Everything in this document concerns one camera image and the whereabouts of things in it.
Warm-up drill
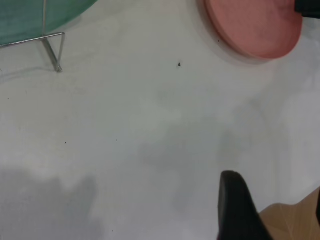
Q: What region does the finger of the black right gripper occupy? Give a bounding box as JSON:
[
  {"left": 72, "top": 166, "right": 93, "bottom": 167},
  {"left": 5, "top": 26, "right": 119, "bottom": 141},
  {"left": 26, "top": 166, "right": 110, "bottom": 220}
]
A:
[{"left": 294, "top": 0, "right": 320, "bottom": 19}]

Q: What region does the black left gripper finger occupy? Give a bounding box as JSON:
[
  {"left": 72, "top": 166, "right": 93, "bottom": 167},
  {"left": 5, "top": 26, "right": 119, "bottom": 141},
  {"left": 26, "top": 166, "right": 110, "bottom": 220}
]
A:
[{"left": 216, "top": 170, "right": 276, "bottom": 240}]

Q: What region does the pink round plate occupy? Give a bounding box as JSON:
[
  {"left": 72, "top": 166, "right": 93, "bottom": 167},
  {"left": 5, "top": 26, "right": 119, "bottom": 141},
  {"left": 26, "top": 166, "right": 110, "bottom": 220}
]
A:
[{"left": 203, "top": 0, "right": 304, "bottom": 60}]

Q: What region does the green round plate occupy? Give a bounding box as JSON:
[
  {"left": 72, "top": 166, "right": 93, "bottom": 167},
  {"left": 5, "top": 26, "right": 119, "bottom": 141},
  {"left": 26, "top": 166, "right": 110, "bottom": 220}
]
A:
[{"left": 0, "top": 0, "right": 100, "bottom": 47}]

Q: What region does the metal wire plate rack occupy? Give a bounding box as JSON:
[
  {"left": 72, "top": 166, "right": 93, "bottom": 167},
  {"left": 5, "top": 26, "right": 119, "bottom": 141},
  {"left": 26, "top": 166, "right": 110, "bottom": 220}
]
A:
[{"left": 0, "top": 0, "right": 66, "bottom": 74}]

